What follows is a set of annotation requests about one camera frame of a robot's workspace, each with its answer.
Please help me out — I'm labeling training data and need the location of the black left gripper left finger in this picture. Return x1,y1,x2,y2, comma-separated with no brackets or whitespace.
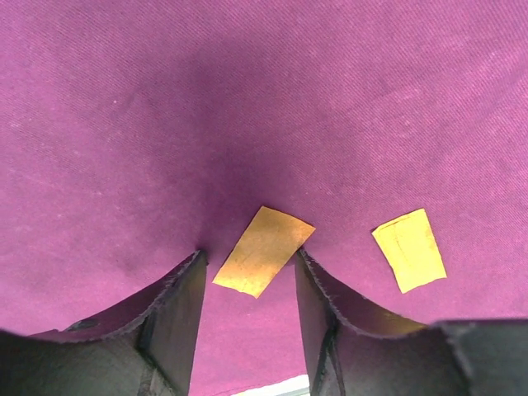
1,250,207,395

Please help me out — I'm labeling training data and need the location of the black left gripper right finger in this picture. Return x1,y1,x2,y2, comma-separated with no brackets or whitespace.
295,248,527,396

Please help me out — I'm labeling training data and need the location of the tan adhesive bandage strip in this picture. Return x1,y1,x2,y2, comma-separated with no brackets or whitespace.
372,208,447,294
213,206,315,299

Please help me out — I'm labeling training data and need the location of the purple cloth mat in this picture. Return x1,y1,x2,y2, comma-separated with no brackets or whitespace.
1,1,527,395

